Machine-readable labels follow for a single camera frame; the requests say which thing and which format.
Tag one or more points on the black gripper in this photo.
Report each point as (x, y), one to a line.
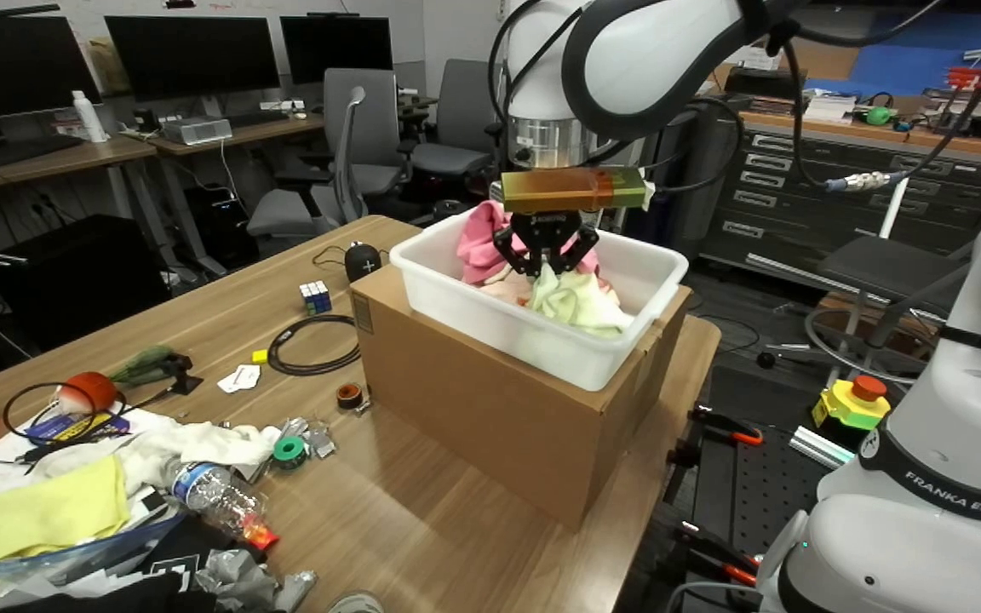
(547, 225)

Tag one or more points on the light green towel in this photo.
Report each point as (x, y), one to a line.
(581, 303)

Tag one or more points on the pink t-shirt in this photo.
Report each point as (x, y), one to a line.
(477, 243)

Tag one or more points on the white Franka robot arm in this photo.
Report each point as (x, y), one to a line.
(945, 453)

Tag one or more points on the white plastic storage bin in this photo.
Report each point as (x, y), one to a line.
(493, 326)

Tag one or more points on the brown cardboard box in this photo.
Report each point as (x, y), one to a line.
(477, 419)

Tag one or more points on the black computer mouse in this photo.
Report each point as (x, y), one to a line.
(363, 260)

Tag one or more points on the grey office chair white stripe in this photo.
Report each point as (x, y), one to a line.
(371, 123)

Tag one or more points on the Rubik's cube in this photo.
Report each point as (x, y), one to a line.
(316, 298)

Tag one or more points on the small brown tape roll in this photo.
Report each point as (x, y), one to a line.
(353, 398)

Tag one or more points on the small black monitor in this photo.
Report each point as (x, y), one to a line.
(330, 46)

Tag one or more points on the green tape roll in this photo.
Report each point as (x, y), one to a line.
(291, 452)

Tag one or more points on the aluminium extrusion bar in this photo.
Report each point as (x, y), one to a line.
(820, 446)

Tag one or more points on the white paper scrap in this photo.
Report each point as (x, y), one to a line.
(238, 381)

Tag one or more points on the yellow emergency stop button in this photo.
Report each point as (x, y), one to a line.
(853, 407)

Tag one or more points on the grey desktop device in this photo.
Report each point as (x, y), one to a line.
(196, 131)

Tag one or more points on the white cloth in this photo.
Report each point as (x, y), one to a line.
(219, 445)

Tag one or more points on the wide black monitor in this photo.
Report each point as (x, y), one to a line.
(190, 57)

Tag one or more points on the clear plastic water bottle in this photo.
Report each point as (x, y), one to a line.
(211, 496)

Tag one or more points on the grey crumpled plastic bag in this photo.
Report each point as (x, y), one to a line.
(229, 572)

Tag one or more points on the red-capped clear container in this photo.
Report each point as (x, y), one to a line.
(91, 392)

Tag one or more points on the white spray bottle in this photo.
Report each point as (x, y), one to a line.
(86, 122)

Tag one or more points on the wooden office desk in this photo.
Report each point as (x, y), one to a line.
(60, 160)

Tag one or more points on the black keyboard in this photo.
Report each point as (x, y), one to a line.
(7, 152)

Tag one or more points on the large black monitor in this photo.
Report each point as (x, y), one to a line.
(15, 68)

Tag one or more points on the yellow cloth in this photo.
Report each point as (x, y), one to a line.
(36, 514)

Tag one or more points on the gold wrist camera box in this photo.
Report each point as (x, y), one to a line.
(571, 189)

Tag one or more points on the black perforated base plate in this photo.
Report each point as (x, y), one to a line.
(740, 489)

